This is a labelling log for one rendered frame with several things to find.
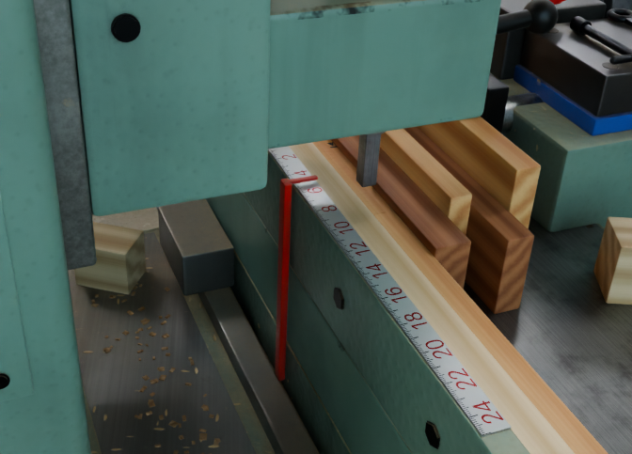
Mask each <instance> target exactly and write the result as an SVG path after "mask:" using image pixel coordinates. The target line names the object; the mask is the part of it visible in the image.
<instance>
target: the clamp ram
mask: <svg viewBox="0 0 632 454"><path fill-rule="evenodd" d="M508 94H509V87H508V86H507V85H505V84H504V83H503V82H501V81H500V80H499V79H498V78H497V77H495V76H494V75H493V74H491V73H490V74H489V80H488V87H487V92H486V98H485V104H484V109H483V113H482V115H481V117H482V118H483V119H484V120H485V121H487V122H488V123H489V124H490V125H491V126H493V127H494V128H495V129H496V130H498V131H499V132H500V133H502V134H507V133H509V132H510V130H511V129H512V127H513V123H514V108H515V107H516V106H520V105H527V104H534V103H539V102H543V100H542V99H541V98H540V96H539V95H537V94H536V93H527V94H520V95H514V96H508Z"/></svg>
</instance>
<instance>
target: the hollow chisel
mask: <svg viewBox="0 0 632 454"><path fill-rule="evenodd" d="M380 140H381V134H379V135H366V134H361V135H360V136H359V146H358V158H357V170H356V181H357V182H358V183H359V184H360V185H361V186H362V187H367V186H373V185H376V180H377V170H378V160H379V150H380Z"/></svg>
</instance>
